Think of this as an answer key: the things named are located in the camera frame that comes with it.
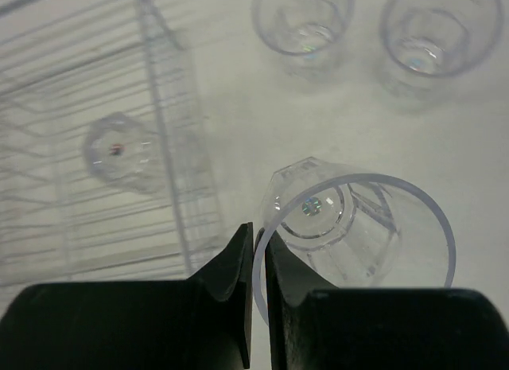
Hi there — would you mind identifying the clear plastic dish rack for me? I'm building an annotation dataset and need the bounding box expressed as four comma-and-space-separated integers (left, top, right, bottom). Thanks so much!
1, 0, 222, 288

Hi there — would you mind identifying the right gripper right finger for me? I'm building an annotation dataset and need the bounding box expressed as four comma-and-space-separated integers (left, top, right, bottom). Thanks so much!
266, 238, 508, 369

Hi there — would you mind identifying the clear glass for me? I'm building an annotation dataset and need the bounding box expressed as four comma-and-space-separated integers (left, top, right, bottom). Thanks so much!
375, 0, 504, 111
252, 157, 457, 318
83, 112, 165, 196
251, 0, 355, 82

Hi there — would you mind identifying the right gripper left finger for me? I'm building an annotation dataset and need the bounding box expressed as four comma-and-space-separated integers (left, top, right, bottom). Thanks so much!
1, 223, 254, 369

